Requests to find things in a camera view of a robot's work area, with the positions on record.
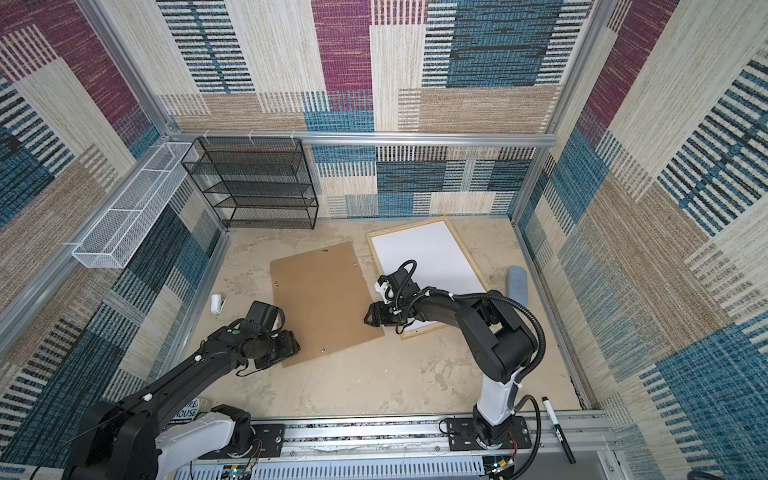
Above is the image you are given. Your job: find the light wooden picture frame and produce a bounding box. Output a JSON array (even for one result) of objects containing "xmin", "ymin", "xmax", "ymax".
[{"xmin": 365, "ymin": 217, "xmax": 490, "ymax": 340}]

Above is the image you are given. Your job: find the dark photo print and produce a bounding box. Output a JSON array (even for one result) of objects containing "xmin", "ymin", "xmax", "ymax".
[{"xmin": 368, "ymin": 219, "xmax": 492, "ymax": 338}]

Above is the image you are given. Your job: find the brown frame backing board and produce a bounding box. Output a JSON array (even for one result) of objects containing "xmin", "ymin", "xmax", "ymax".
[{"xmin": 270, "ymin": 242, "xmax": 384, "ymax": 367}]

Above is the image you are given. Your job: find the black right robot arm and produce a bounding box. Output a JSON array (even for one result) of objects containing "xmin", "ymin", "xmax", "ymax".
[{"xmin": 364, "ymin": 259, "xmax": 546, "ymax": 449}]

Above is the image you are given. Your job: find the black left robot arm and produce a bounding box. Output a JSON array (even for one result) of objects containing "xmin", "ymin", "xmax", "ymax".
[{"xmin": 62, "ymin": 301, "xmax": 300, "ymax": 479}]

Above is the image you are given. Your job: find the small white plastic device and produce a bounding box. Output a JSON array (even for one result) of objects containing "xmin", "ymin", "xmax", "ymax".
[{"xmin": 210, "ymin": 293, "xmax": 226, "ymax": 315}]

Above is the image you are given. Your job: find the colourful treehouse book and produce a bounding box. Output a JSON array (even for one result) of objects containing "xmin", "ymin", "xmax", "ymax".
[{"xmin": 168, "ymin": 398, "xmax": 201, "ymax": 427}]

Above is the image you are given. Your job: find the grey blue oval case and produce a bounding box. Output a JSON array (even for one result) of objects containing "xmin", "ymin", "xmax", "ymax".
[{"xmin": 506, "ymin": 266, "xmax": 529, "ymax": 307}]

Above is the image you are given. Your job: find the black marker pen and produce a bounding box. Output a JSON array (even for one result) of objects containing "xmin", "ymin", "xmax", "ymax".
[{"xmin": 542, "ymin": 397, "xmax": 577, "ymax": 465}]

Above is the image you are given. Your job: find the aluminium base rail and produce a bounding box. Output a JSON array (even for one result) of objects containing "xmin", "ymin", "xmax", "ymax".
[{"xmin": 170, "ymin": 411, "xmax": 632, "ymax": 479}]

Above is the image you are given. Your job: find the black wire shelf rack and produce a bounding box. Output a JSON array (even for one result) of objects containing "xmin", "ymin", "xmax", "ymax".
[{"xmin": 181, "ymin": 137, "xmax": 319, "ymax": 229}]

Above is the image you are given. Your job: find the white wire mesh basket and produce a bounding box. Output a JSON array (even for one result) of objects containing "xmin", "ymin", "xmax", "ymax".
[{"xmin": 72, "ymin": 142, "xmax": 191, "ymax": 269}]

